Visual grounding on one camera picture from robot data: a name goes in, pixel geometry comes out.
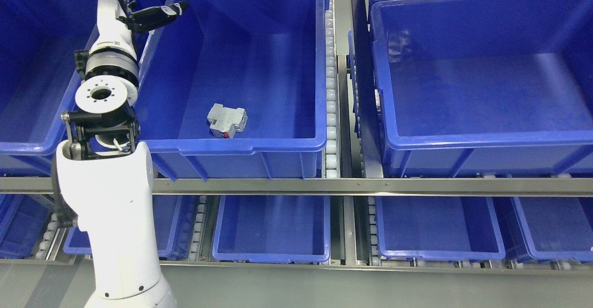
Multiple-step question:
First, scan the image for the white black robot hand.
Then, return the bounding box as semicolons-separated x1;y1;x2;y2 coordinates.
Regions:
91;0;190;56

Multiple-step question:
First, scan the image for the grey circuit breaker red switch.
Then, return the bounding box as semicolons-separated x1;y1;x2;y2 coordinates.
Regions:
207;103;248;139

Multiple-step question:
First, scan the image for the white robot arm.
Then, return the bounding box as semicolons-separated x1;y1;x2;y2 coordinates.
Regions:
55;40;177;308

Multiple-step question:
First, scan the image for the blue bin left upper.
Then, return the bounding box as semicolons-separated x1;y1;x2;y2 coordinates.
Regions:
0;0;97;176

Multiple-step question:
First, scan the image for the blue bin centre upper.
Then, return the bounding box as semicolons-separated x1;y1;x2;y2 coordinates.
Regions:
135;0;328;181

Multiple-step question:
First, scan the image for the blue bin left lower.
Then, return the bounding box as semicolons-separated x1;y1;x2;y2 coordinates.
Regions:
63;195;201;260

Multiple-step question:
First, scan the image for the white roller track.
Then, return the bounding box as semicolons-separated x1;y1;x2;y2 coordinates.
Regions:
324;10;339;179

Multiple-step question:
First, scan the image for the blue bin centre lower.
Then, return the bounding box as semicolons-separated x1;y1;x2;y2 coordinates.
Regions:
211;195;331;264

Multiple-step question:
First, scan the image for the blue bin right upper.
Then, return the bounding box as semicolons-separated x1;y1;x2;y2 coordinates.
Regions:
370;0;593;178

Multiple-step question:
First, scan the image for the blue bin far right lower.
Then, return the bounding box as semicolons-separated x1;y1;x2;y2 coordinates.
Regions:
507;197;593;264

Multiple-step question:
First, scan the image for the metal shelf rail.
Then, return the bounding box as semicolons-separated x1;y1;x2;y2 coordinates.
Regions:
0;176;593;197

